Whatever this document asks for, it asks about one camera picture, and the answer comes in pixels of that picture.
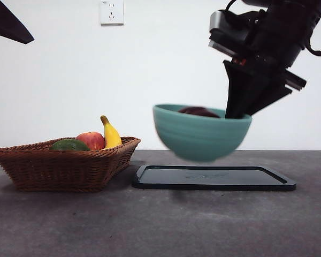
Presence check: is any dark green rectangular tray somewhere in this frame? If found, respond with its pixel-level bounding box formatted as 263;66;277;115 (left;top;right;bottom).
131;164;297;192

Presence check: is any pale grey camera box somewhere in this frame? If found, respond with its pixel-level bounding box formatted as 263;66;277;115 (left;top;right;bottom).
208;9;257;58

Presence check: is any yellow banana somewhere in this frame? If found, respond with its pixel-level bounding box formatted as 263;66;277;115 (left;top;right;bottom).
100;115;123;149

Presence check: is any white wall socket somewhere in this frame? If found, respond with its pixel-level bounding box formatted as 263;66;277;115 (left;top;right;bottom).
100;0;125;27

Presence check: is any brown wicker basket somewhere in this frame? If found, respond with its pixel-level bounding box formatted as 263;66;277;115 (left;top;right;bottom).
0;136;141;193

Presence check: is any red orange peach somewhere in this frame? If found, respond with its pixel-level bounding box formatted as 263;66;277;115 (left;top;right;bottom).
75;131;106;151

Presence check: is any dark green fruit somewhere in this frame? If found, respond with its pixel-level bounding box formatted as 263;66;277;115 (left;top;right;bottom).
48;139;91;152

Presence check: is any teal ceramic bowl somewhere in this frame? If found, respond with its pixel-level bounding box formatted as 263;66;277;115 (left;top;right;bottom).
152;103;254;163

